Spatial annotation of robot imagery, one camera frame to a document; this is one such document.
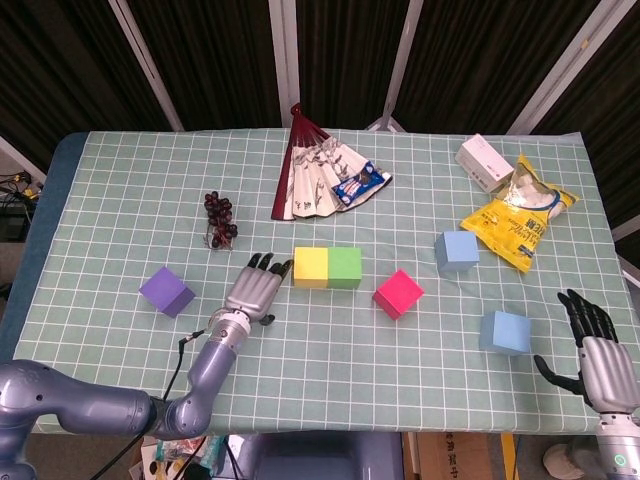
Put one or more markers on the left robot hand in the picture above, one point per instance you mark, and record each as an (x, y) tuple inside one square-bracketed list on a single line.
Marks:
[(250, 292)]

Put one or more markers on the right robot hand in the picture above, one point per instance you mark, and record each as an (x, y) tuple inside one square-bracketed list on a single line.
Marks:
[(607, 375)]

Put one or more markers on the yellow foam cube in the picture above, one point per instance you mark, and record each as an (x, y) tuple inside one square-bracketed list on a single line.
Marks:
[(310, 267)]

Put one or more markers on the green foam cube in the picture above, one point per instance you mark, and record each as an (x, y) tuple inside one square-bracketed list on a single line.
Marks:
[(345, 267)]

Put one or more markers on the pink foam cube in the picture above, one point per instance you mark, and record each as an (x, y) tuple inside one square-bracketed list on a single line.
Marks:
[(397, 295)]

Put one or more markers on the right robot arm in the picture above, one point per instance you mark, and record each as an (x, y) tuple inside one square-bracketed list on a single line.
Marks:
[(620, 450)]

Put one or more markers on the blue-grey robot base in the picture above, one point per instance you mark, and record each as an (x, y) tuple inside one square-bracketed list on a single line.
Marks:
[(320, 457)]

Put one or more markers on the dark red grape bunch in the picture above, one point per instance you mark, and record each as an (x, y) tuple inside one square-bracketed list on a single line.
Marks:
[(220, 215)]

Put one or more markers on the purple foam cube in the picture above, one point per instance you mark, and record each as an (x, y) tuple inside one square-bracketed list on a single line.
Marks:
[(165, 292)]

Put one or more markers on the white shoe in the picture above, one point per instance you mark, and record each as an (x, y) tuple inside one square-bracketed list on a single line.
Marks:
[(562, 460)]

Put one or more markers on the light blue foam cube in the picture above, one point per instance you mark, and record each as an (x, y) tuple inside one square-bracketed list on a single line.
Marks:
[(505, 332), (456, 250)]

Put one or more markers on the painted paper folding fan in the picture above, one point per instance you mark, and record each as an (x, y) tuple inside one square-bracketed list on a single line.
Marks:
[(310, 170)]

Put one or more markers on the blue cookie snack packet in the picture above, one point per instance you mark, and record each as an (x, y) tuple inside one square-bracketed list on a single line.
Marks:
[(356, 185)]

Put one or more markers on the green checked tablecloth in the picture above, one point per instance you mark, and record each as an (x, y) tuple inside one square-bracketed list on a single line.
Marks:
[(380, 370)]

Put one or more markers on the yellow snack bag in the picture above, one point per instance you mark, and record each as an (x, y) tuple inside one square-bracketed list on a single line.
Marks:
[(515, 225)]

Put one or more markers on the brown cardboard box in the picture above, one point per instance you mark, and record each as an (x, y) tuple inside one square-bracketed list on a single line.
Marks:
[(450, 457)]

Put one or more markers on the colourful printed bag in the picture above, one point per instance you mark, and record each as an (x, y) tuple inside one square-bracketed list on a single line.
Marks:
[(175, 455)]

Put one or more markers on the black electronic device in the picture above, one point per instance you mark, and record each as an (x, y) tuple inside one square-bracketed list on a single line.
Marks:
[(12, 227)]

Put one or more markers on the white cardboard box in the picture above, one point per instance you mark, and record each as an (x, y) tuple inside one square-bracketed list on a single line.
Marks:
[(482, 160)]

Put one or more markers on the white metal frame post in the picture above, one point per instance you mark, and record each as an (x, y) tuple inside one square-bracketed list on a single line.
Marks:
[(284, 60), (20, 157), (146, 65), (627, 228), (404, 50), (564, 65)]

